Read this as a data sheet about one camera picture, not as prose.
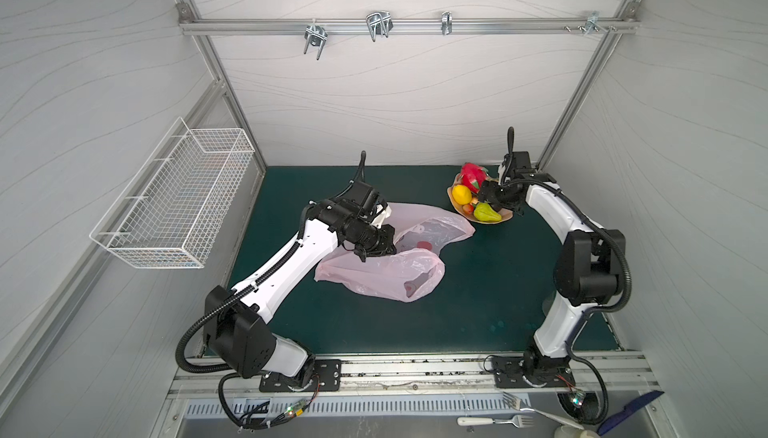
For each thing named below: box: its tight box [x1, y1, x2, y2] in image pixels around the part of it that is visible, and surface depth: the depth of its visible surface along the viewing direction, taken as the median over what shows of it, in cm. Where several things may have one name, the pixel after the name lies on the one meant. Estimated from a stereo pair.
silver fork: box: [503, 392, 584, 430], surface depth 70 cm
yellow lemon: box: [452, 184, 473, 205], surface depth 105 cm
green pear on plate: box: [474, 202, 503, 223], surface depth 101 cm
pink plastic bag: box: [314, 202, 476, 302], surface depth 78 cm
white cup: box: [554, 424, 585, 438], surface depth 68 cm
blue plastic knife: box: [597, 390, 665, 436], surface depth 70 cm
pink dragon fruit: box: [461, 162, 489, 194], surface depth 106 cm
